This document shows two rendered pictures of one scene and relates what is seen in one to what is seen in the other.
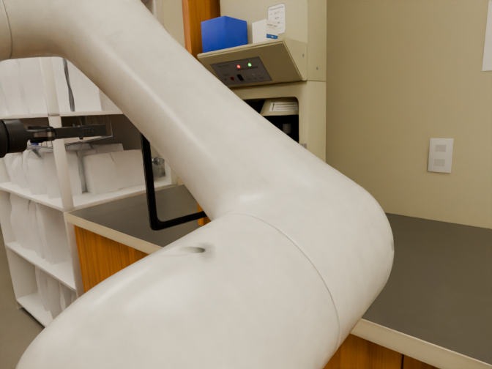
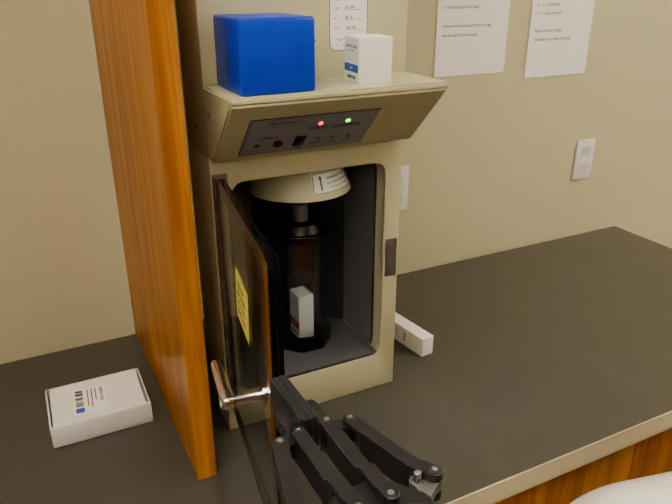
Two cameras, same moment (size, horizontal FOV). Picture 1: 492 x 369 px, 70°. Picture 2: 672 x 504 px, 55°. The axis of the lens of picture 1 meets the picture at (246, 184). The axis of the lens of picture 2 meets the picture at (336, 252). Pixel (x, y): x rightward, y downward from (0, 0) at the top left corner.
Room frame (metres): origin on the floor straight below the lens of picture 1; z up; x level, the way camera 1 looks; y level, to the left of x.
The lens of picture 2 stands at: (0.71, 0.80, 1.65)
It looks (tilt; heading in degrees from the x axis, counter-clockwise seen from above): 23 degrees down; 293
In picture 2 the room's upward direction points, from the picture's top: straight up
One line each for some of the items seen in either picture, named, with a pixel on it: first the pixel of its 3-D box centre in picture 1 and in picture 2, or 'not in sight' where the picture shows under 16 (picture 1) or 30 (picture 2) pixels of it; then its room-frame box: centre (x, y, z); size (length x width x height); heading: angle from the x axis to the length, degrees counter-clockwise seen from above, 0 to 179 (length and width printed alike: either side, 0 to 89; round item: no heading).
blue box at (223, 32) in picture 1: (224, 36); (264, 52); (1.13, 0.05, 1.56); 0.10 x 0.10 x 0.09; 49
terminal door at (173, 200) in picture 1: (188, 159); (249, 353); (1.10, 0.18, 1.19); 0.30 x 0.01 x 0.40; 132
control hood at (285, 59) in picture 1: (249, 66); (328, 120); (1.07, -0.02, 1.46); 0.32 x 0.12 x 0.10; 49
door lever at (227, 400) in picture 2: not in sight; (236, 382); (1.07, 0.25, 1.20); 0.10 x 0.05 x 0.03; 132
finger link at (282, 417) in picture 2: not in sight; (281, 436); (0.92, 0.43, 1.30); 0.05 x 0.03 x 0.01; 140
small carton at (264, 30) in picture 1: (265, 34); (367, 58); (1.03, -0.07, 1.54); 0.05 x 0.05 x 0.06; 44
